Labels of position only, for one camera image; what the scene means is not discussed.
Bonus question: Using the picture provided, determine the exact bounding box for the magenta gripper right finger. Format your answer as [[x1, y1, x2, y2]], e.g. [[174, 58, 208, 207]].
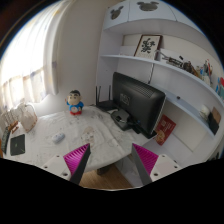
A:
[[131, 142, 183, 186]]

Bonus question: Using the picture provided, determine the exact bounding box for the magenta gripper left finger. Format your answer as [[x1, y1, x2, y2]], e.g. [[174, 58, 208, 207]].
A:
[[42, 143, 92, 186]]

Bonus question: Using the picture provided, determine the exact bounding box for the white computer mouse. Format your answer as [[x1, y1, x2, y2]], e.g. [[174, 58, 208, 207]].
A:
[[52, 133, 65, 144]]

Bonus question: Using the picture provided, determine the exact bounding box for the black mouse pad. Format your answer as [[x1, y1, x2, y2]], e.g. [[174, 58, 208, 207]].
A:
[[10, 134, 25, 156]]

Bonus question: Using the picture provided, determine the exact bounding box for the white patterned tablecloth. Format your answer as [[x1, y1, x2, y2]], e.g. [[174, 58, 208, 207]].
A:
[[4, 106, 148, 172]]

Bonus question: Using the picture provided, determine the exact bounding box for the red book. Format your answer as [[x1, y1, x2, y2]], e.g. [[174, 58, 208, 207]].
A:
[[155, 115, 176, 145]]

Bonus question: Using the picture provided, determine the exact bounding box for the black computer monitor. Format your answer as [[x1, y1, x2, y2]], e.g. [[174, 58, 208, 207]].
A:
[[112, 72, 166, 139]]

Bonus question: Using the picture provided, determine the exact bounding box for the cartoon boy figurine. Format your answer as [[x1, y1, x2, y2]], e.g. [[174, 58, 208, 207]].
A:
[[65, 90, 84, 115]]

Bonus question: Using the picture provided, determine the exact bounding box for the black wifi router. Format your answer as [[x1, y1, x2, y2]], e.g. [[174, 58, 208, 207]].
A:
[[95, 87, 116, 111]]

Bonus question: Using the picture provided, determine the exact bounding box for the white tote bag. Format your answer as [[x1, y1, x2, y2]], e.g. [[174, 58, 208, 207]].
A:
[[15, 103, 38, 132]]

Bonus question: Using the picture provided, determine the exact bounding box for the white curtain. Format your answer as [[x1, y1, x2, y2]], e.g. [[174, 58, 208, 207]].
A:
[[0, 0, 73, 111]]

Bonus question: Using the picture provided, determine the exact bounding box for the framed calligraphy picture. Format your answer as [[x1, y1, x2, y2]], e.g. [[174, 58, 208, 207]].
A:
[[134, 35, 162, 60]]

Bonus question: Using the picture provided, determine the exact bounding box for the white shelf unit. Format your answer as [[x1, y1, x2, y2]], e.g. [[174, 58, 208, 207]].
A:
[[96, 0, 224, 167]]

